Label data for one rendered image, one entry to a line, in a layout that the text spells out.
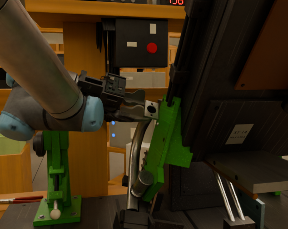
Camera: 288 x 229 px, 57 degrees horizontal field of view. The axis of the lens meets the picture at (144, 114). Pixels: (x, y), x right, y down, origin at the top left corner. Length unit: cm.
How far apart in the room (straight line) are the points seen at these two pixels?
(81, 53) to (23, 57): 57
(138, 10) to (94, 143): 48
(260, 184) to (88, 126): 34
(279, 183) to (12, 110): 54
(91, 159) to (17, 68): 64
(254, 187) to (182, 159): 20
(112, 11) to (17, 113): 43
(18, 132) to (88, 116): 16
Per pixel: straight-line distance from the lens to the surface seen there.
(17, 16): 37
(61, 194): 81
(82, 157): 99
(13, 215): 95
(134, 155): 77
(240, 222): 65
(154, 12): 88
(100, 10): 85
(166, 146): 62
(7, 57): 39
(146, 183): 62
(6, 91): 108
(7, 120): 61
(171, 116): 61
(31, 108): 59
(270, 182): 54
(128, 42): 86
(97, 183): 102
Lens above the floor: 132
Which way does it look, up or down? 8 degrees down
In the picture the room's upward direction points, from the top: straight up
